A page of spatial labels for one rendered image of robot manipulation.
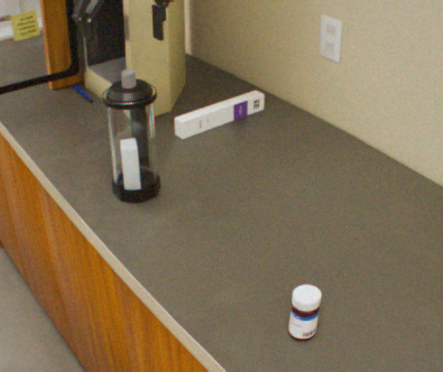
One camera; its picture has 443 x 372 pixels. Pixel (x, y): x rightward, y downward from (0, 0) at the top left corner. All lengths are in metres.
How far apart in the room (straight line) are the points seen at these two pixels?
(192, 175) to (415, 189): 0.49
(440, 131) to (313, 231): 0.40
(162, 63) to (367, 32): 0.52
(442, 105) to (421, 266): 0.40
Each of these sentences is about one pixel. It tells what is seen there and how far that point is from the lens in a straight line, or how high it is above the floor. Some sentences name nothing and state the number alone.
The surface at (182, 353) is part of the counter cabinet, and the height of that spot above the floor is 0.81.
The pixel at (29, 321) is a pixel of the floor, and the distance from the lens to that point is 2.36.
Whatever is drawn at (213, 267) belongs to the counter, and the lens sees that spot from 1.05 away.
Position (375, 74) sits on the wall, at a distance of 1.43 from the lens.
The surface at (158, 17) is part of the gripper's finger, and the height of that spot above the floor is 1.31.
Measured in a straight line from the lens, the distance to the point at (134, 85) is 1.14.
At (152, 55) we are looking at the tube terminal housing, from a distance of 1.49.
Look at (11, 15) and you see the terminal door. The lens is 1.66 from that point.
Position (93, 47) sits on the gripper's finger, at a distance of 1.08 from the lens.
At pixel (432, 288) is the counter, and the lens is 1.06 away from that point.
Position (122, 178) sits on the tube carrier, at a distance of 1.20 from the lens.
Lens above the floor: 1.62
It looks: 33 degrees down
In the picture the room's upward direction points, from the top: straight up
